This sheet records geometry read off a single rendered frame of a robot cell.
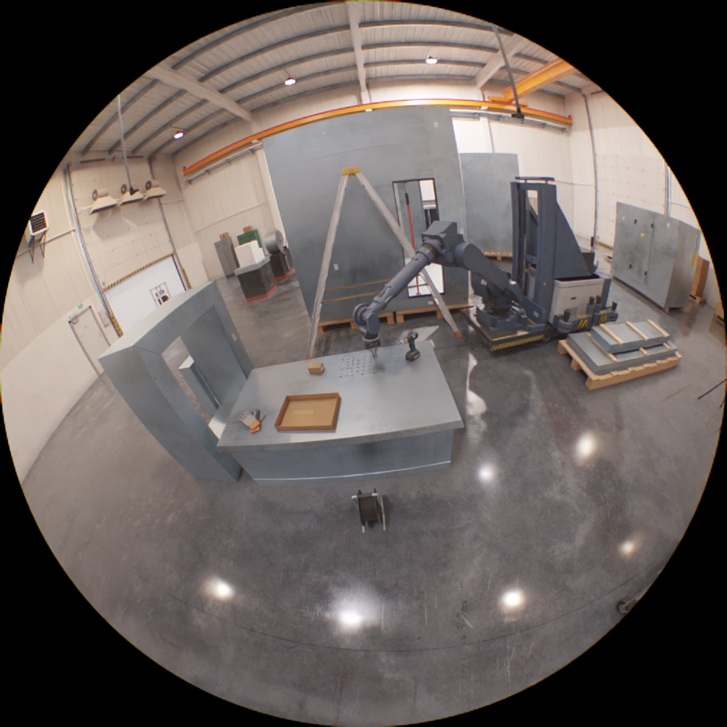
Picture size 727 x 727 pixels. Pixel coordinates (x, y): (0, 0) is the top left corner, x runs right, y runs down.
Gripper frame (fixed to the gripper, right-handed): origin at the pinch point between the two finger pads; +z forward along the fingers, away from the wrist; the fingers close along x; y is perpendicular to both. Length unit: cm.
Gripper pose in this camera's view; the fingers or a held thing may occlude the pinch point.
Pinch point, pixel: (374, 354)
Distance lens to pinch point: 221.8
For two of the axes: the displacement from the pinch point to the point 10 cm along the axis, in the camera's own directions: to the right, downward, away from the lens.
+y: -1.8, -5.5, 8.2
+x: -9.7, 2.5, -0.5
